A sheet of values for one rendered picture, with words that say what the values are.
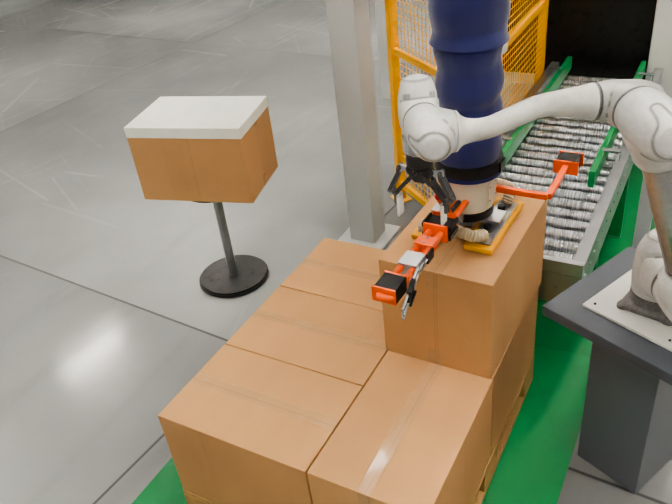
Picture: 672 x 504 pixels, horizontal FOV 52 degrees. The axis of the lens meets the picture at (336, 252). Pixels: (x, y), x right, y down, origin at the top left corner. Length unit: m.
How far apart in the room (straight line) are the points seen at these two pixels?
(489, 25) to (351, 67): 1.64
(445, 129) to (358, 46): 2.00
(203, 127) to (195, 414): 1.45
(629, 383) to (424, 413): 0.71
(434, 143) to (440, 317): 0.86
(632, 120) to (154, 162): 2.38
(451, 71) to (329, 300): 1.12
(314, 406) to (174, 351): 1.38
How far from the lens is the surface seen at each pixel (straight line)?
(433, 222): 2.21
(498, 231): 2.39
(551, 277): 2.96
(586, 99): 1.95
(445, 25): 2.11
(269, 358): 2.61
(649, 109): 1.84
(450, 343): 2.41
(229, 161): 3.37
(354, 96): 3.71
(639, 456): 2.77
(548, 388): 3.22
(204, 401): 2.51
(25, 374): 3.85
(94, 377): 3.65
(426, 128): 1.65
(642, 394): 2.57
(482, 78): 2.17
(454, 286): 2.25
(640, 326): 2.40
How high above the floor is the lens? 2.26
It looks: 33 degrees down
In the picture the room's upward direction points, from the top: 7 degrees counter-clockwise
